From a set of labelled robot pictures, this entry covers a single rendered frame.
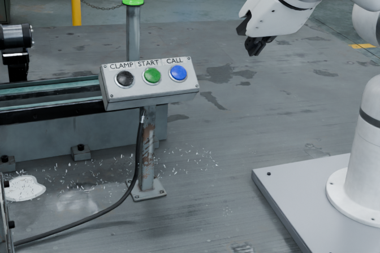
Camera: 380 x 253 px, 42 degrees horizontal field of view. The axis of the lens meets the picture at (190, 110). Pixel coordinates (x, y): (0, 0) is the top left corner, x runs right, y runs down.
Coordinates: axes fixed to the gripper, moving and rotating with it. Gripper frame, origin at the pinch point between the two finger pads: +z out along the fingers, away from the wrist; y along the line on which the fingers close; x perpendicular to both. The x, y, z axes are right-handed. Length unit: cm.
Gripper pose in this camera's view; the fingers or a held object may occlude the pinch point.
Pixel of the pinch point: (255, 43)
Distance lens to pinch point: 88.2
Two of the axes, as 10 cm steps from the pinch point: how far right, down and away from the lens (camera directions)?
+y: -9.3, 1.3, -3.5
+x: 2.6, 9.0, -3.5
